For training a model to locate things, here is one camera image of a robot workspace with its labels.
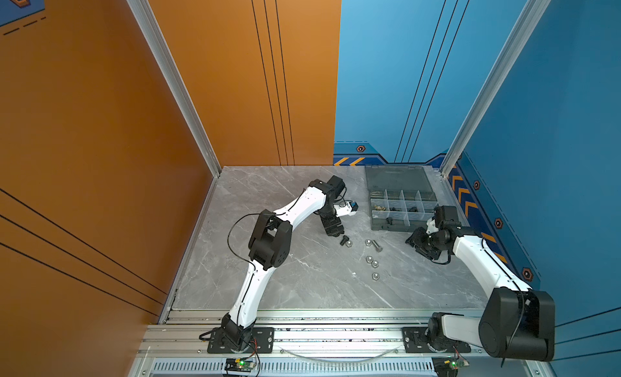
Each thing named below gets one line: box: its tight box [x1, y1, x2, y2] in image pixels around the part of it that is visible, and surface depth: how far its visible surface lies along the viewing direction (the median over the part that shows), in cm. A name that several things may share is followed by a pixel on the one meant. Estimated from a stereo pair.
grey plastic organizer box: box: [364, 165, 439, 233], surface depth 107 cm
